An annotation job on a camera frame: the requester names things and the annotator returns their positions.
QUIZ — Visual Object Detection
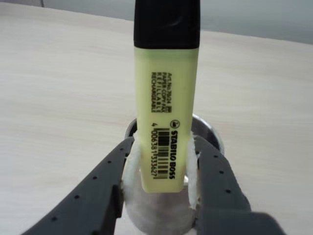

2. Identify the silver steel cup with handle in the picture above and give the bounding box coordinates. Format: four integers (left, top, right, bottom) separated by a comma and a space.
123, 115, 225, 235

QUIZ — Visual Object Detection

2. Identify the yellow highlighter pen black cap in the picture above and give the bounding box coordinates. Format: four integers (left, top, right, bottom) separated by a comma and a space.
133, 0, 202, 194

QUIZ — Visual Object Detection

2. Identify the grey padded gripper finger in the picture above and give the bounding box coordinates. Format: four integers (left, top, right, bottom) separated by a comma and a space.
187, 133, 252, 212
23, 133, 142, 235

